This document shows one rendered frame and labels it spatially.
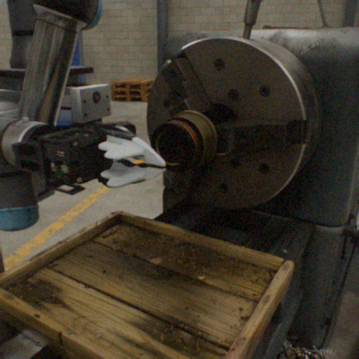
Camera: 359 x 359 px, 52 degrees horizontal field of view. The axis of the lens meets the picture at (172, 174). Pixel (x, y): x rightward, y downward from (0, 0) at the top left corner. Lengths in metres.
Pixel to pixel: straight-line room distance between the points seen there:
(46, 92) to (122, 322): 0.43
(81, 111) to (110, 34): 10.95
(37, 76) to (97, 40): 11.42
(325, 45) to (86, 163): 0.49
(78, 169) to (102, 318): 0.20
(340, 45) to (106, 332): 0.61
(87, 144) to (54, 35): 0.29
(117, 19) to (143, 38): 0.97
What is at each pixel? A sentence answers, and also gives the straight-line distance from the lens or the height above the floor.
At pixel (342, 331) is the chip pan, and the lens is 1.09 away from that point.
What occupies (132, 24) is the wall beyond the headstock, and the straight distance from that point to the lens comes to 11.65.
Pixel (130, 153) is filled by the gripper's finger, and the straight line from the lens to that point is 0.45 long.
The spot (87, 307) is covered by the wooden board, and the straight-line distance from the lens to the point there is 0.54.
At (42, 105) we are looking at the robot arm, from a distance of 0.73.
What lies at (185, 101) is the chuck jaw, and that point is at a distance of 0.60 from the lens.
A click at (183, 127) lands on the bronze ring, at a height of 1.11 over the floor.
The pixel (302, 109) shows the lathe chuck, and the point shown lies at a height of 1.13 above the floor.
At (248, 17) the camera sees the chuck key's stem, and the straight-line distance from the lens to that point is 0.67.
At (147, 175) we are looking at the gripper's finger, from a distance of 0.47.
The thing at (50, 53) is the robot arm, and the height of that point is 1.21.
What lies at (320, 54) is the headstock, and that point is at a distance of 0.76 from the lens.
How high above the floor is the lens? 1.22
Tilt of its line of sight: 20 degrees down
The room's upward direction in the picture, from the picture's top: straight up
